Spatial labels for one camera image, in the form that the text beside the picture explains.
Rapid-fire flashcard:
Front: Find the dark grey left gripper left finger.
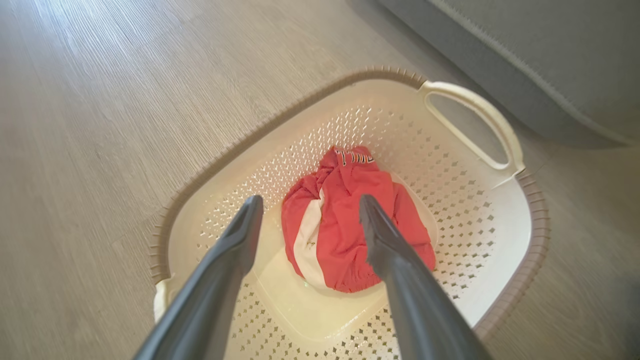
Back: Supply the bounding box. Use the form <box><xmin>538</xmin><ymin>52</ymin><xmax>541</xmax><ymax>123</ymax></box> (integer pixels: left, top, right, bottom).
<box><xmin>132</xmin><ymin>194</ymin><xmax>265</xmax><ymax>360</ymax></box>

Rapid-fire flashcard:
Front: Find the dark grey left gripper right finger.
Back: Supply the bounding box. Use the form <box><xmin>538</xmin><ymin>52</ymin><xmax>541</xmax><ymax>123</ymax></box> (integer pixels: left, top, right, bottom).
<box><xmin>358</xmin><ymin>194</ymin><xmax>493</xmax><ymax>360</ymax></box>

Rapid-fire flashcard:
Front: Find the red and white garment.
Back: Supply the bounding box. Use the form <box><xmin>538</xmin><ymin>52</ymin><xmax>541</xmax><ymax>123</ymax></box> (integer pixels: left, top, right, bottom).
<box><xmin>280</xmin><ymin>145</ymin><xmax>437</xmax><ymax>294</ymax></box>

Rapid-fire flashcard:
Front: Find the grey fabric sofa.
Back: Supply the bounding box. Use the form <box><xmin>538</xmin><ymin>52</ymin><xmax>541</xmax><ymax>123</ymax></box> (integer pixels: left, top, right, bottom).
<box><xmin>347</xmin><ymin>0</ymin><xmax>640</xmax><ymax>149</ymax></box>

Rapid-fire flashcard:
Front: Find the cream laundry basket brown rim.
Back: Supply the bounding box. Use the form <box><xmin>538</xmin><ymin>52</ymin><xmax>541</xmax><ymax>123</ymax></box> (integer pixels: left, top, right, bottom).
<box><xmin>149</xmin><ymin>66</ymin><xmax>551</xmax><ymax>360</ymax></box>

